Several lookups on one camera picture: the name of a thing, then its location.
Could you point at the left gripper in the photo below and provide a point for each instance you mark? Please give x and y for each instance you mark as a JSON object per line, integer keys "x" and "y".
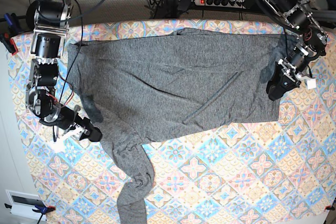
{"x": 289, "y": 74}

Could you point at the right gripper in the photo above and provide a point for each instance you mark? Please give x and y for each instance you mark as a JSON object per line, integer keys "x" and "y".
{"x": 74, "y": 126}

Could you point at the grey t-shirt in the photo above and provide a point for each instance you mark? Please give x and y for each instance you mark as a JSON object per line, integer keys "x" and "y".
{"x": 153, "y": 89}

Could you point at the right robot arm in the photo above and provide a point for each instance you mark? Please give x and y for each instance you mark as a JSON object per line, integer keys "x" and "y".
{"x": 50, "y": 28}

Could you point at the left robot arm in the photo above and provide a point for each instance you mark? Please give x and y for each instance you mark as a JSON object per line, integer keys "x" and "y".
{"x": 292, "y": 16}

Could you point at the patterned tablecloth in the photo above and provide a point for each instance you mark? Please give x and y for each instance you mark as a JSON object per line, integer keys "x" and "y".
{"x": 239, "y": 173}

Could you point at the white power strip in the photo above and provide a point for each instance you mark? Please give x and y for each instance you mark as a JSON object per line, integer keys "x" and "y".
{"x": 220, "y": 3}

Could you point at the red black clamp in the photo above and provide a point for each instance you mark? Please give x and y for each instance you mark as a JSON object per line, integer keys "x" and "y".
{"x": 7, "y": 40}

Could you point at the red clamp bottom right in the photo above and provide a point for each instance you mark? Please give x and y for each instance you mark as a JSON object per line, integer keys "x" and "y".
{"x": 330, "y": 208}

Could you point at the blue clamp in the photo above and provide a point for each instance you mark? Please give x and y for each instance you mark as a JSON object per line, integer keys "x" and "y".
{"x": 13, "y": 22}

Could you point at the white wall box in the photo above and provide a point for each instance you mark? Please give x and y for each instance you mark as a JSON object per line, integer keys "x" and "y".
{"x": 22, "y": 204}

